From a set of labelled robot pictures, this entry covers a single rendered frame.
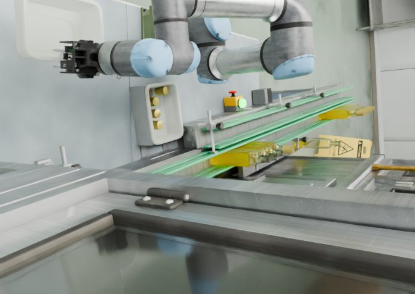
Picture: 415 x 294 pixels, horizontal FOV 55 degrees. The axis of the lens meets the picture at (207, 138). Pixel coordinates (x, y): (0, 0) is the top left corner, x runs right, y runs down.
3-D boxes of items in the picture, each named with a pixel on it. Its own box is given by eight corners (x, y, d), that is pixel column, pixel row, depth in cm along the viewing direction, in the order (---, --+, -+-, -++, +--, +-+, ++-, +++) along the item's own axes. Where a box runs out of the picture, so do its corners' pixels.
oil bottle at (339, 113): (318, 120, 259) (362, 118, 242) (317, 111, 258) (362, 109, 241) (321, 118, 264) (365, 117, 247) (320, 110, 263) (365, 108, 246)
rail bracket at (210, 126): (197, 154, 158) (223, 154, 150) (192, 112, 155) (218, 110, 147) (202, 152, 160) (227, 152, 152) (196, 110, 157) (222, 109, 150)
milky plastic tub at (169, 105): (138, 146, 150) (154, 146, 144) (128, 86, 146) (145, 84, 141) (168, 136, 163) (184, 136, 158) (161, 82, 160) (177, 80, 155)
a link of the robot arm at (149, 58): (178, 77, 82) (148, 79, 75) (140, 76, 89) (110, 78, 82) (176, 38, 80) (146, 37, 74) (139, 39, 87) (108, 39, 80)
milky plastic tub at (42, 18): (3, -11, 95) (22, -20, 90) (83, 8, 113) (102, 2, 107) (8, 62, 96) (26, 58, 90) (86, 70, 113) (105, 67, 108)
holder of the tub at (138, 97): (139, 159, 151) (154, 160, 146) (128, 87, 147) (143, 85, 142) (169, 149, 164) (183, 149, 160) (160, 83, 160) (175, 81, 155)
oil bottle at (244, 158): (210, 165, 165) (255, 167, 153) (209, 152, 165) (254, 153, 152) (218, 162, 170) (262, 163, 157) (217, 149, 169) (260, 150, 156)
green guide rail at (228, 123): (201, 130, 160) (217, 130, 155) (201, 128, 160) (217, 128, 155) (343, 88, 296) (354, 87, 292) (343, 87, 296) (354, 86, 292)
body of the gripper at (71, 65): (57, 39, 89) (91, 37, 82) (89, 43, 96) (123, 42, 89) (58, 74, 90) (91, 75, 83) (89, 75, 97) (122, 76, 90)
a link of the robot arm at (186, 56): (200, 22, 90) (167, 19, 81) (204, 72, 91) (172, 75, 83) (174, 28, 94) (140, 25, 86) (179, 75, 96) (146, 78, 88)
